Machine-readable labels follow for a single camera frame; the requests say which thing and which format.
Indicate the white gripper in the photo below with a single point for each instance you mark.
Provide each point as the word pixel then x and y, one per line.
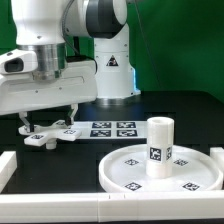
pixel 21 93

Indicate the white cross-shaped table base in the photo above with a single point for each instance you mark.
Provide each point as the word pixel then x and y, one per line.
pixel 48 135

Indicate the white round table top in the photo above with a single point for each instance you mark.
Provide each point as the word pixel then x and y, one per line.
pixel 124 170

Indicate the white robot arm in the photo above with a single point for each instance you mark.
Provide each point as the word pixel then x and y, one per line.
pixel 67 52

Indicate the white marker plate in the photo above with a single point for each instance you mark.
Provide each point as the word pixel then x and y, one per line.
pixel 111 129

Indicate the white U-shaped border fence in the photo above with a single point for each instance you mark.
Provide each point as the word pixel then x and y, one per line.
pixel 108 206

